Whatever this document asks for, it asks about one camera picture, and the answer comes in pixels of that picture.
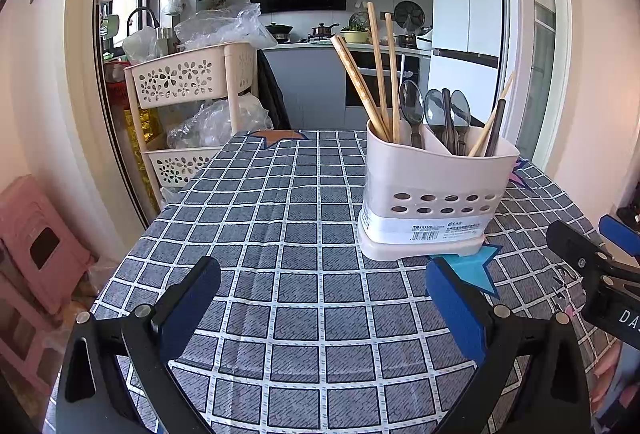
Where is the large clear plastic bag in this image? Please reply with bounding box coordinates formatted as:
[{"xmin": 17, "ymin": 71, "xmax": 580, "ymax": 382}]
[{"xmin": 175, "ymin": 4, "xmax": 276, "ymax": 49}]

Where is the curved kitchen faucet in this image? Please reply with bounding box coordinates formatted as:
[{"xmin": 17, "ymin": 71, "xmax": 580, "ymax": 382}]
[{"xmin": 126, "ymin": 7, "xmax": 161, "ymax": 39}]

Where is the grey kitchen base cabinet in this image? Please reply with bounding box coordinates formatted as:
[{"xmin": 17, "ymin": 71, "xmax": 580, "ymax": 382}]
[{"xmin": 260, "ymin": 44, "xmax": 348, "ymax": 131}]

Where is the black built-in oven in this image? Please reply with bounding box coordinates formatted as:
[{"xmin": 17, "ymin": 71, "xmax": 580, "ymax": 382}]
[{"xmin": 344, "ymin": 51, "xmax": 421, "ymax": 109}]

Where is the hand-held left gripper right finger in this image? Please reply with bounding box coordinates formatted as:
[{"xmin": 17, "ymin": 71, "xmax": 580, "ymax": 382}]
[{"xmin": 425, "ymin": 258, "xmax": 593, "ymax": 434}]

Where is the grey checked star tablecloth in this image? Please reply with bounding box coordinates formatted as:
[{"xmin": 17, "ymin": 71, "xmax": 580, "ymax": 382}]
[{"xmin": 50, "ymin": 129, "xmax": 640, "ymax": 434}]

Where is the beige plastic utensil holder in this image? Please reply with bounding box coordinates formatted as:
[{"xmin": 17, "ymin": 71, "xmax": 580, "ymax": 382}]
[{"xmin": 357, "ymin": 118, "xmax": 521, "ymax": 261}]

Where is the dark hanging cloth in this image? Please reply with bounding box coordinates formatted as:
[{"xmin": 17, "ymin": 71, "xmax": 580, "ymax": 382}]
[{"xmin": 256, "ymin": 48, "xmax": 292, "ymax": 131}]

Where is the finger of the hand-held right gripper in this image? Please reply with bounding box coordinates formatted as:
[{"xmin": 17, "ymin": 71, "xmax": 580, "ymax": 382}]
[
  {"xmin": 546, "ymin": 220, "xmax": 619, "ymax": 273},
  {"xmin": 598, "ymin": 214, "xmax": 640, "ymax": 257}
]

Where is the yellow shiny packet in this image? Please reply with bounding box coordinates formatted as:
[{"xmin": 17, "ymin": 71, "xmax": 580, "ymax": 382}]
[{"xmin": 122, "ymin": 106, "xmax": 163, "ymax": 155}]

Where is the beige flower-cutout storage cart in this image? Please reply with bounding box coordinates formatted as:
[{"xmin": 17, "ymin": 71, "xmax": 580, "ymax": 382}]
[{"xmin": 123, "ymin": 41, "xmax": 261, "ymax": 209}]

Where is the crumpled clear plastic bag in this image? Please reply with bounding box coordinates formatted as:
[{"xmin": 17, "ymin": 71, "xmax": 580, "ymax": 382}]
[{"xmin": 166, "ymin": 94, "xmax": 273, "ymax": 149}]

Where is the pink plastic stool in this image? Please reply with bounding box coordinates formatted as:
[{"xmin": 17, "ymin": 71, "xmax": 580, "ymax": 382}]
[
  {"xmin": 0, "ymin": 274, "xmax": 66, "ymax": 395},
  {"xmin": 0, "ymin": 174, "xmax": 96, "ymax": 315}
]

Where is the wooden chopstick yellow patterned end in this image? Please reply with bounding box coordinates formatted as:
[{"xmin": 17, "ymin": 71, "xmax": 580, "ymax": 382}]
[{"xmin": 330, "ymin": 36, "xmax": 387, "ymax": 142}]

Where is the round black grill pan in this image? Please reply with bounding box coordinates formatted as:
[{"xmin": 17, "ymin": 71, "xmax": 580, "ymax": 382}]
[{"xmin": 393, "ymin": 0, "xmax": 426, "ymax": 28}]

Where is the glass sliding door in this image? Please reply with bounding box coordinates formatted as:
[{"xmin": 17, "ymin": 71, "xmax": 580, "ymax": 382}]
[{"xmin": 500, "ymin": 0, "xmax": 571, "ymax": 159}]

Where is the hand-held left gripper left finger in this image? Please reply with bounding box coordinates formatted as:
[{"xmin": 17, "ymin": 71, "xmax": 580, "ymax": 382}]
[{"xmin": 55, "ymin": 255, "xmax": 222, "ymax": 434}]

